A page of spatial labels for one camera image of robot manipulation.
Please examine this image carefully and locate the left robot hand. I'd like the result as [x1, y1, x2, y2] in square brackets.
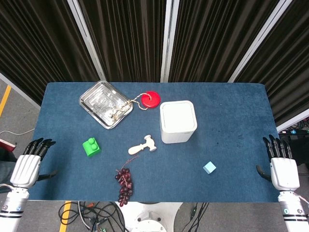
[10, 137, 58, 189]

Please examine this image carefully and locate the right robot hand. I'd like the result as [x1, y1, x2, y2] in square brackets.
[255, 134, 301, 191]

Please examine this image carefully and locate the light blue cube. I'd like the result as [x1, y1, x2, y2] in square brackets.
[202, 161, 217, 174]

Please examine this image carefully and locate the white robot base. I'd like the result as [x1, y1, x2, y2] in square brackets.
[115, 201, 184, 232]

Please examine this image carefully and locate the white square container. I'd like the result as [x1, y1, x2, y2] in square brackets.
[159, 100, 198, 145]

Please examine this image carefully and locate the black power strip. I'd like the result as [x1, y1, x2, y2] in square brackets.
[279, 129, 309, 136]

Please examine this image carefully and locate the green toy brick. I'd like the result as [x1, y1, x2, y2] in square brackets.
[82, 137, 102, 158]

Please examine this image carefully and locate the purple grape bunch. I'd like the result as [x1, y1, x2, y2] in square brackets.
[115, 156, 140, 207]

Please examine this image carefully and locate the metal tray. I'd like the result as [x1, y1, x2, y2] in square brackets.
[79, 80, 134, 130]

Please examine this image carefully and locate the wooden toy hammer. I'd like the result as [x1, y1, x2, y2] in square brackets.
[128, 135, 157, 156]

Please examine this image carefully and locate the blue table cloth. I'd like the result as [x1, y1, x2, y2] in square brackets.
[27, 82, 283, 203]

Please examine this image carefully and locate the white cable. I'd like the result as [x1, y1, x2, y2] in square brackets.
[0, 128, 36, 136]

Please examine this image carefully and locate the black cable bundle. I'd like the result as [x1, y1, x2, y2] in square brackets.
[58, 201, 128, 232]

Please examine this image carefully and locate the red disc with rope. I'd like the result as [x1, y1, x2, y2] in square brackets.
[110, 90, 161, 121]

